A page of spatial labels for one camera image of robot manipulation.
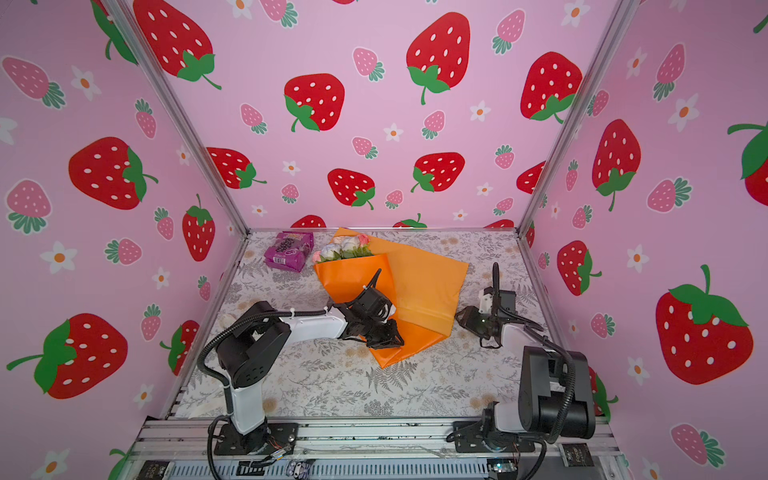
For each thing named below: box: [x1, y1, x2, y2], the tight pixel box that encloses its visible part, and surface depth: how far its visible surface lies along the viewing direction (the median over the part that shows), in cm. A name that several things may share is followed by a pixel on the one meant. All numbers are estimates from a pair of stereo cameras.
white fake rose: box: [321, 243, 341, 260], surface depth 109 cm
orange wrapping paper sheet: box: [313, 234, 469, 368], surface depth 103 cm
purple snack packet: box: [264, 231, 314, 273], surface depth 109 cm
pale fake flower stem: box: [316, 245, 373, 264], surface depth 110 cm
